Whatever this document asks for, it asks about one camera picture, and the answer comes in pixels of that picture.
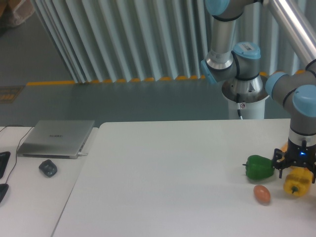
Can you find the yellow bell pepper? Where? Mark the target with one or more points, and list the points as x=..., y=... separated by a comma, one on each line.
x=298, y=182

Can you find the dark grey computer mouse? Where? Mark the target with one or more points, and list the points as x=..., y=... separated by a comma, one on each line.
x=48, y=168

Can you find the white folding screen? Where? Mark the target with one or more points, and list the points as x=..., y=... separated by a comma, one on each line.
x=141, y=39

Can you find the green bell pepper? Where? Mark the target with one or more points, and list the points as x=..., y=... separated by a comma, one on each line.
x=258, y=167

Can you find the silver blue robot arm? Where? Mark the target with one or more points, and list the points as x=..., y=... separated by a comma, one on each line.
x=237, y=66

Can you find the brown egg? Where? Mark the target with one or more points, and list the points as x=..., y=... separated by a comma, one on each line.
x=262, y=194

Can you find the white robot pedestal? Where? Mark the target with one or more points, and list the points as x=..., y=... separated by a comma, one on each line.
x=246, y=99

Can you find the black keyboard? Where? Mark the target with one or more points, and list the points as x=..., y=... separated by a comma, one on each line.
x=4, y=158

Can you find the black object at edge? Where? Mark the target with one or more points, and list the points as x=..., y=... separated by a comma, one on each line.
x=3, y=190

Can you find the silver closed laptop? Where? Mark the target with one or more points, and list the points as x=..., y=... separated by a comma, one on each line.
x=56, y=139

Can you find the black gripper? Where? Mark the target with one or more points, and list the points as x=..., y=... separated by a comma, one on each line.
x=300, y=155

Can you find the orange bread loaf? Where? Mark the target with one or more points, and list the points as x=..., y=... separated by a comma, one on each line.
x=284, y=148

